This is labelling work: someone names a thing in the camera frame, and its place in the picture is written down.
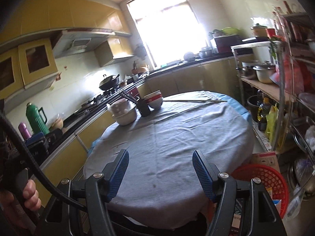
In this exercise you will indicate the green thermos jug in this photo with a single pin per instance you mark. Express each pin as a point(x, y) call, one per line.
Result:
point(37, 119)

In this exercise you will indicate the purple thermos bottle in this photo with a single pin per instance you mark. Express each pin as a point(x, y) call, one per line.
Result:
point(24, 131)

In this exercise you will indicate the microwave oven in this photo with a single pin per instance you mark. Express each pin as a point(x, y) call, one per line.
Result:
point(222, 44)

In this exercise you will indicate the grey tablecloth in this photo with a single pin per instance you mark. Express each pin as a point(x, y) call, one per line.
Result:
point(160, 188)

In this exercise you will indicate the black wok on stove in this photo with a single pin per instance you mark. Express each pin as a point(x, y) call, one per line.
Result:
point(109, 82)

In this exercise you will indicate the metal kitchen shelf rack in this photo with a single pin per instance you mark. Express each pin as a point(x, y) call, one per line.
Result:
point(280, 48)

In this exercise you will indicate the black chopstick holder cup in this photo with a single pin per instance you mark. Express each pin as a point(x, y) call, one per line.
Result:
point(143, 107)

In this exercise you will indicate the yellow wall cabinet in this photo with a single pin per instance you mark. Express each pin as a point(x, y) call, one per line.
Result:
point(26, 65)

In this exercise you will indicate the steel cooking pot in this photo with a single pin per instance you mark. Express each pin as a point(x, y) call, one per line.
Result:
point(264, 72)

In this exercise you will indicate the cardboard box on floor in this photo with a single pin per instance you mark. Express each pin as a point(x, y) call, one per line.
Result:
point(267, 159)

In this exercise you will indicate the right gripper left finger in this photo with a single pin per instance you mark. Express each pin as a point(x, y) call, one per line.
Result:
point(98, 190)

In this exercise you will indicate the cream stacked bowls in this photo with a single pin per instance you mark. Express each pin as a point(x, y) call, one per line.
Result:
point(123, 111)

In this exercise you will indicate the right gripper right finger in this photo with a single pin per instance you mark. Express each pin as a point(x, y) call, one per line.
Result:
point(259, 215)

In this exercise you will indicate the red plastic waste basket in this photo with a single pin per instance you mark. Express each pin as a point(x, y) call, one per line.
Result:
point(271, 179)

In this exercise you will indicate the range hood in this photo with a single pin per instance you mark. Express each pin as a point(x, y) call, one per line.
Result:
point(79, 40)

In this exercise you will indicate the white red striped bowl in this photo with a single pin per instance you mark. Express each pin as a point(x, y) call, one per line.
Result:
point(154, 100)

